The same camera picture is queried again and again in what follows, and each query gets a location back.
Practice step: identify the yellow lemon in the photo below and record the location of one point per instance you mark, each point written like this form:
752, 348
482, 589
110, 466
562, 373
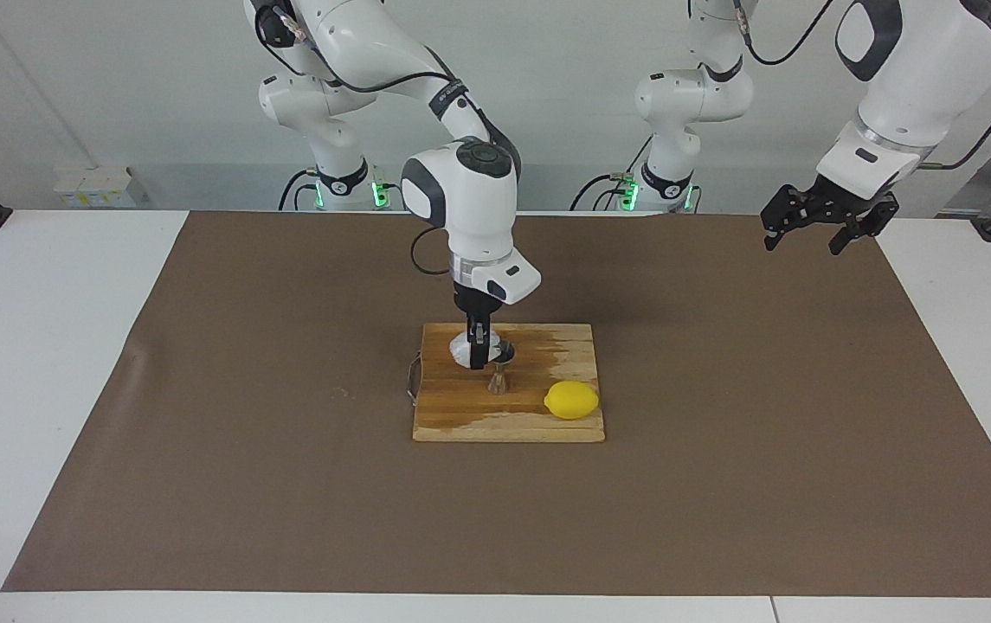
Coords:
571, 400

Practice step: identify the wooden cutting board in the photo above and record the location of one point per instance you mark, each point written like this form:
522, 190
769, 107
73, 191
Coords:
460, 407

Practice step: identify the white socket box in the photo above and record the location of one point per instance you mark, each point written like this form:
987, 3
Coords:
97, 186

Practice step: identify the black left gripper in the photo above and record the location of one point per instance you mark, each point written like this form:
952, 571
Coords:
841, 206

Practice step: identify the steel jigger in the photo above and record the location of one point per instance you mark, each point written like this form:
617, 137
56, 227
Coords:
499, 381

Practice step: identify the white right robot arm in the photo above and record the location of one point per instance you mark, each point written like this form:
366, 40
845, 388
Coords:
469, 190

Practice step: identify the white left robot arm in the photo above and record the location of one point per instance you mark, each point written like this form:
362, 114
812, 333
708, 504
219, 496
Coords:
928, 69

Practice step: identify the brown table mat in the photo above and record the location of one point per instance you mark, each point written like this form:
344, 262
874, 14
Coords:
287, 519

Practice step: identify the small clear glass cup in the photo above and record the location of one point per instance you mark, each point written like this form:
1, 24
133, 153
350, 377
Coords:
459, 348

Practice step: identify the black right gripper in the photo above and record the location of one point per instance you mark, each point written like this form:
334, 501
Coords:
476, 307

